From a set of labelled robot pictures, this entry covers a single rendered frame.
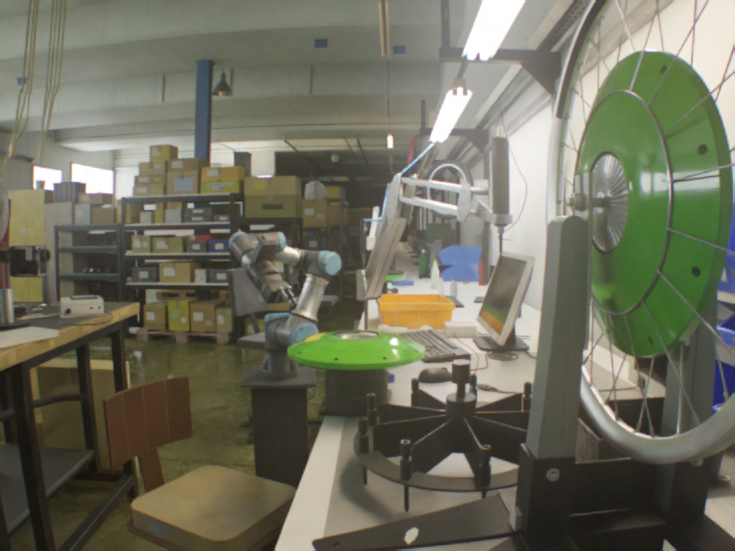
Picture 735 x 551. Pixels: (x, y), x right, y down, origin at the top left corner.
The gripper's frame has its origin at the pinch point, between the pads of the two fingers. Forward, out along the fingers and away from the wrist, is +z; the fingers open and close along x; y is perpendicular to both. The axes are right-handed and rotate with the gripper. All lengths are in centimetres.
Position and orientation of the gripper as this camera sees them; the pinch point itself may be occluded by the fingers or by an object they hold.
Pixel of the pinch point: (295, 305)
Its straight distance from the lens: 144.5
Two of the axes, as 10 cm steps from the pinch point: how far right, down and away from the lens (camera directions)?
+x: -7.1, 0.6, -7.0
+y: -4.0, 7.8, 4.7
